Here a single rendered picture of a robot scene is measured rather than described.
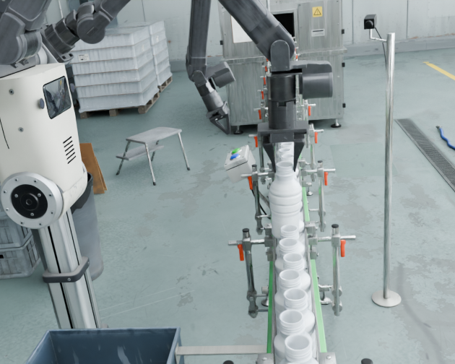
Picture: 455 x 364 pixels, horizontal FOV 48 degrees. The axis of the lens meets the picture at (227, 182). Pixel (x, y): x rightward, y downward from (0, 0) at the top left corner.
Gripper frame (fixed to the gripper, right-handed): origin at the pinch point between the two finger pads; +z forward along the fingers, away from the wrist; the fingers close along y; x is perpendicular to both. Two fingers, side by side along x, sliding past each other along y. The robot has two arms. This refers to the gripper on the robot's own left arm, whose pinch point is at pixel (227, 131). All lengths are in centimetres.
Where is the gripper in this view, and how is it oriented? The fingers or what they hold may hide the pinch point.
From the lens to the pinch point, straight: 173.2
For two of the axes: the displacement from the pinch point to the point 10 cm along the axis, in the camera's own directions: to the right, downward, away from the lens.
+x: -8.9, 3.8, 2.4
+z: 4.4, 8.5, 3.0
